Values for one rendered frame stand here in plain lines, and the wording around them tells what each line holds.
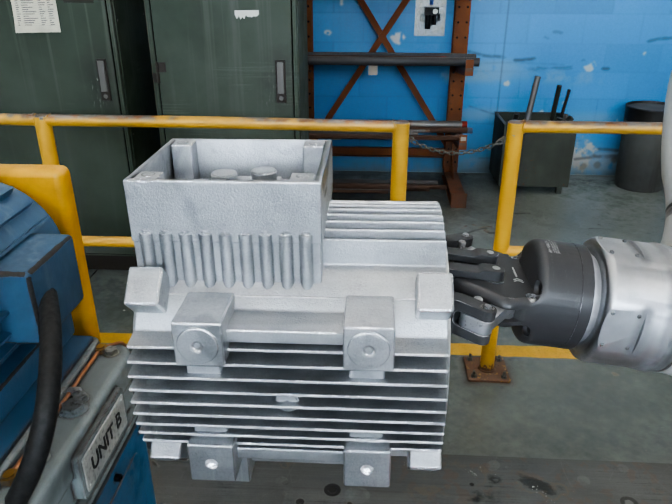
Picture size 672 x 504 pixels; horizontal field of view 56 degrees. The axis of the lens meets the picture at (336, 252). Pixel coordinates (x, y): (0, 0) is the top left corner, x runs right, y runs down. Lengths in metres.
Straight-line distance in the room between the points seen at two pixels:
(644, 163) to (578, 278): 4.67
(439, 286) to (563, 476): 0.80
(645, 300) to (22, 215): 0.57
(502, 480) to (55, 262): 0.77
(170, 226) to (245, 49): 2.71
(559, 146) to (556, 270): 4.35
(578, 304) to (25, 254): 0.48
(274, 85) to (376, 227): 2.70
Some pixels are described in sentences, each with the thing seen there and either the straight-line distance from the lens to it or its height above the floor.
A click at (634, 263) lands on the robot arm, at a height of 1.38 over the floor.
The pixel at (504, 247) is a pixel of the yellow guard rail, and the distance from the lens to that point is 2.46.
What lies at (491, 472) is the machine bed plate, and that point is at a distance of 1.13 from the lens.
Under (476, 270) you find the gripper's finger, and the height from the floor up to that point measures 1.37.
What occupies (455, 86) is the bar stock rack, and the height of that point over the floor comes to 0.72.
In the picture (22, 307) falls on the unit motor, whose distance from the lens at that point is 0.63.
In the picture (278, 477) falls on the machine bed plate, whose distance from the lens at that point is 1.09.
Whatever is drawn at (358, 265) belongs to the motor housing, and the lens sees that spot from 0.41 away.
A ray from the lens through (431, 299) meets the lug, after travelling 0.38.
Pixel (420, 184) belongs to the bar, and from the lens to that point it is 4.49.
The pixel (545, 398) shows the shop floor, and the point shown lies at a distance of 2.67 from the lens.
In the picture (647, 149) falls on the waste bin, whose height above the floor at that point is 0.33.
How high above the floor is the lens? 1.56
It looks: 25 degrees down
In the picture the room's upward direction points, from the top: straight up
